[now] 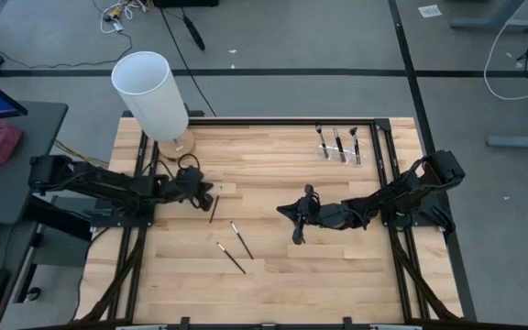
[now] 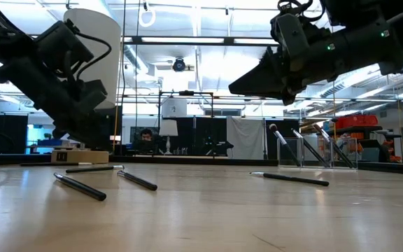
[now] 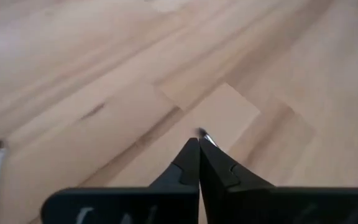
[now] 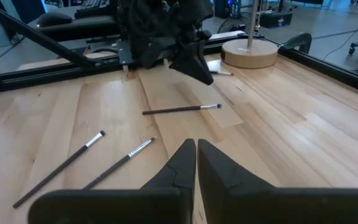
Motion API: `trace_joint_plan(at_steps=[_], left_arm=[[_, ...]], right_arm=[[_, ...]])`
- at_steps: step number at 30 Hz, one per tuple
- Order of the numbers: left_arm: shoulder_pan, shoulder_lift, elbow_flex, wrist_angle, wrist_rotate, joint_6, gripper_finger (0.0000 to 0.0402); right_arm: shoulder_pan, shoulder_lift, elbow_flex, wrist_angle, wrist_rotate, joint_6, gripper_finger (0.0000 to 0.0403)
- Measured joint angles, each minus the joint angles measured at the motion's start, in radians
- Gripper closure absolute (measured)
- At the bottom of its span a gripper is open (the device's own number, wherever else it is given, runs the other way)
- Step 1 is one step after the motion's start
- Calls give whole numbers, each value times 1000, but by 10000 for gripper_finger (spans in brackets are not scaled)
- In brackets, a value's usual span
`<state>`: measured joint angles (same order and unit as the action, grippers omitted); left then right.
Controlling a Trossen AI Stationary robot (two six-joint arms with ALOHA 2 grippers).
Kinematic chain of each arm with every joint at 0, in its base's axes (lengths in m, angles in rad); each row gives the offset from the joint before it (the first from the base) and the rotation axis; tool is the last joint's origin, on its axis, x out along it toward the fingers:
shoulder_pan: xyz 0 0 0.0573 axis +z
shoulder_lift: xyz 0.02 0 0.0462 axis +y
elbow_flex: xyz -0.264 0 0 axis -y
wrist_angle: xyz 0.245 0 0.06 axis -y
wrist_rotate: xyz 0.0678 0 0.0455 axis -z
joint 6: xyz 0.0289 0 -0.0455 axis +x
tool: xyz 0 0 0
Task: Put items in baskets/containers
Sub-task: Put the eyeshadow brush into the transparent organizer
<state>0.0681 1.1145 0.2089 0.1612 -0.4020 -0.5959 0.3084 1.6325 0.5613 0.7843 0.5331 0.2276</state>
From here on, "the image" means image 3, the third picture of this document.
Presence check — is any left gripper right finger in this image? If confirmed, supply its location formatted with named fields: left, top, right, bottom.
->
left=200, top=139, right=358, bottom=224

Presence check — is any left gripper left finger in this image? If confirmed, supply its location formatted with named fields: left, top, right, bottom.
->
left=40, top=138, right=200, bottom=224

